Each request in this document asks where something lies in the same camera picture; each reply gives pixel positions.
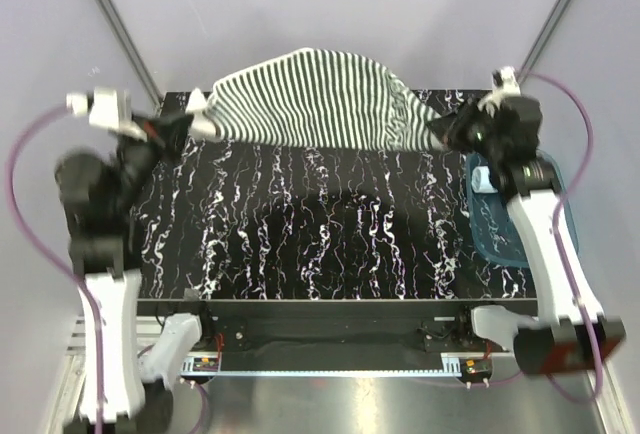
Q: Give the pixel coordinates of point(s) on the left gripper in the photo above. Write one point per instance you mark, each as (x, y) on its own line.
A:
(173, 132)

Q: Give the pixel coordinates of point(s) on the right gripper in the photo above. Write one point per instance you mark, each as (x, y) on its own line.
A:
(447, 126)

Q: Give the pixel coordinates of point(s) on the light blue towel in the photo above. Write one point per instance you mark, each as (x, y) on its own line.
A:
(481, 181)

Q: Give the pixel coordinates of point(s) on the green white striped towel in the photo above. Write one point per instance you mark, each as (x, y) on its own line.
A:
(315, 98)

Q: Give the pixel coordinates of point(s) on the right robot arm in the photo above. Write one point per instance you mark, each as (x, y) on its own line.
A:
(571, 332)

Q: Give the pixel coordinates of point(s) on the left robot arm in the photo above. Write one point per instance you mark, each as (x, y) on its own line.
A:
(124, 391)

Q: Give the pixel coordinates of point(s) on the black marbled table mat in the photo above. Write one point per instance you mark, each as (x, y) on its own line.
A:
(240, 221)

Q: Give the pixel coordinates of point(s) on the blue transparent plastic bin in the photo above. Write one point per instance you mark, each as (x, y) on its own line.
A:
(500, 234)

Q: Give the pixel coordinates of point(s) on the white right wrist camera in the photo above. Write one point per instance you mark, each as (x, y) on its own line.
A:
(504, 85)

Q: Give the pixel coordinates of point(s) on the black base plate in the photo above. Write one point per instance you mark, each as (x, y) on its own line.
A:
(248, 325)

